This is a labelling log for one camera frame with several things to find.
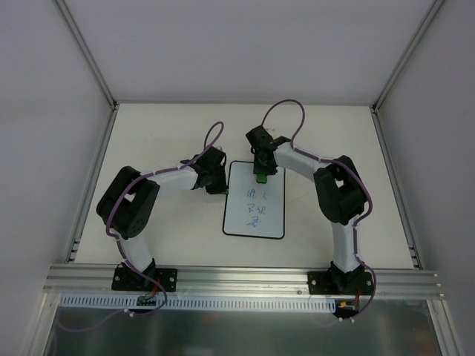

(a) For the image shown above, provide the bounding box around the green whiteboard eraser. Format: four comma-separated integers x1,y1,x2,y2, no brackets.
255,174,268,184

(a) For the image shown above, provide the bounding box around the white whiteboard black frame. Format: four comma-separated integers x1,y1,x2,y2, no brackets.
223,161,286,240

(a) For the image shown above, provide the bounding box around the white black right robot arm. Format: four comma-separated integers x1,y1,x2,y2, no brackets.
246,125,373,294

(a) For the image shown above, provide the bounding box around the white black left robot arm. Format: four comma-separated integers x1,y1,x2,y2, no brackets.
96,147,227,290

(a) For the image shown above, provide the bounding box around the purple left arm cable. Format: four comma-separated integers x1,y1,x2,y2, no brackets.
105,121,226,320

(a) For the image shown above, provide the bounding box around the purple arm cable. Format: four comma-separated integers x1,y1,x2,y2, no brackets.
261,98,378,327
105,121,226,320

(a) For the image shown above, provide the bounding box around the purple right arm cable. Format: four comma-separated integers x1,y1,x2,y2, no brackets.
261,98,378,327

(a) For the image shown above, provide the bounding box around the right aluminium frame post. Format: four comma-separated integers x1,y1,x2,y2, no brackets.
372,0,446,113

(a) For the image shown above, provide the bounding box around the aluminium frame post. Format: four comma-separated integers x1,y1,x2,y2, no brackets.
372,0,446,113
52,0,117,110

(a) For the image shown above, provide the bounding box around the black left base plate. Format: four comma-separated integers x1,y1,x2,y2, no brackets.
111,264,178,292

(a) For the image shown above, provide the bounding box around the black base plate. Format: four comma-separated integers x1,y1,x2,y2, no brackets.
111,264,178,292
307,271,375,296

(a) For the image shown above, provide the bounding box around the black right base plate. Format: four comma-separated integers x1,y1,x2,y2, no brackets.
307,271,375,296

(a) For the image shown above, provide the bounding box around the white slotted cable duct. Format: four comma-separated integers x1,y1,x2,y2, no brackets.
59,294,336,314

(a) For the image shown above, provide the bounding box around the aluminium front rail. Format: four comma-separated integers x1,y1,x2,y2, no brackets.
43,263,445,300

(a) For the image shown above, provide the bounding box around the left aluminium frame post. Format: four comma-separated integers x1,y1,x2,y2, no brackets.
52,0,117,110

